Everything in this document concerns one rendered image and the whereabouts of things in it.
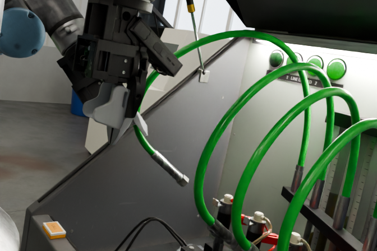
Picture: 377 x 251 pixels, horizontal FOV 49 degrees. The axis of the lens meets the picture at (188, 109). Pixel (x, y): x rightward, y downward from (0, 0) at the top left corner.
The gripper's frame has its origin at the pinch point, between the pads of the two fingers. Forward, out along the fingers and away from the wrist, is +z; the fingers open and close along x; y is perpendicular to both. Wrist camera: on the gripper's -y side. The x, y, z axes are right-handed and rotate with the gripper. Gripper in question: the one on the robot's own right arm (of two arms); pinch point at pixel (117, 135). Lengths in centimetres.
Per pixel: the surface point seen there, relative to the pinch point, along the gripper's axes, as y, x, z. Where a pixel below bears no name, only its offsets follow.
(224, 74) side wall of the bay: -46, -30, -10
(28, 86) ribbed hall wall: -189, -666, 94
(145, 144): -12.8, -11.6, 4.5
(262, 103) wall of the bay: -53, -20, -5
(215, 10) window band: -378, -440, -85
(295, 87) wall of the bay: -53, -11, -11
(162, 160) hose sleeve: -16.5, -9.9, 7.3
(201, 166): -9.2, 9.6, 1.6
